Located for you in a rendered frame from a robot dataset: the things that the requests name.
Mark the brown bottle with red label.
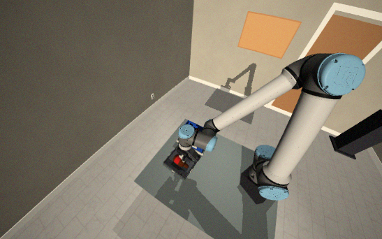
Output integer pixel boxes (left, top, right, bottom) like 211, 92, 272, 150
173, 154, 189, 168

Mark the blue divided crate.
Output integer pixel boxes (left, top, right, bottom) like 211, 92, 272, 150
186, 120, 203, 153

